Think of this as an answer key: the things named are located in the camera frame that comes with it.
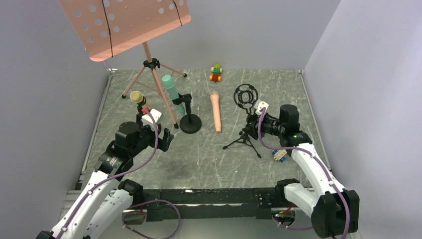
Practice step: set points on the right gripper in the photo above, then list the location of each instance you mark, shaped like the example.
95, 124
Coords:
256, 122

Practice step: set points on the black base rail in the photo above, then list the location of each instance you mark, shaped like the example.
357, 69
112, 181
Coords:
166, 204

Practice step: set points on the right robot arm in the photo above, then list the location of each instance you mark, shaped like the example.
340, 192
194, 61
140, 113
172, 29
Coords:
332, 209

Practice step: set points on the pink music stand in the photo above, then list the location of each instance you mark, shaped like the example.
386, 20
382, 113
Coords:
109, 27

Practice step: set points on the green red brick car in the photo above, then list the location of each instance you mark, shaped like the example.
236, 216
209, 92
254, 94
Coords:
216, 71

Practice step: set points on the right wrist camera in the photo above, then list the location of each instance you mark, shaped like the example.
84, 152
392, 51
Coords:
260, 107

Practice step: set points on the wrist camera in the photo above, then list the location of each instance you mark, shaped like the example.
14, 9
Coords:
260, 107
152, 117

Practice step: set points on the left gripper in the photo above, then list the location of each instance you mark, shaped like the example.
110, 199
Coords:
161, 141

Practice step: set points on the green toy microphone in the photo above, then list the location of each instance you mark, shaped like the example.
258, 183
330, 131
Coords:
170, 86

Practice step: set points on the yellow toy microphone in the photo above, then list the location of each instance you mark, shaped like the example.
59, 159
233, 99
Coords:
138, 98

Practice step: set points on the black mic stand with clip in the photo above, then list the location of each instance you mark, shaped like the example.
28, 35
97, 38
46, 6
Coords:
189, 123

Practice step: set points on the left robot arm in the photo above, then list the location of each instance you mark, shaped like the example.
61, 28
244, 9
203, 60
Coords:
106, 194

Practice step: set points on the beige blue brick car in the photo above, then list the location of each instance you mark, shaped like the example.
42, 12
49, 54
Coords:
279, 155

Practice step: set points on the black shock-mount boom stand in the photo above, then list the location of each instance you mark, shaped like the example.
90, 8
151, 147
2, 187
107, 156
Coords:
245, 97

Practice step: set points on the pink toy microphone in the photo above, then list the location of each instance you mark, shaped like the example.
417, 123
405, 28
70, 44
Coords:
216, 111

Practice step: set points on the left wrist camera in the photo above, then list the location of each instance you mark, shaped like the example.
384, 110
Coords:
152, 117

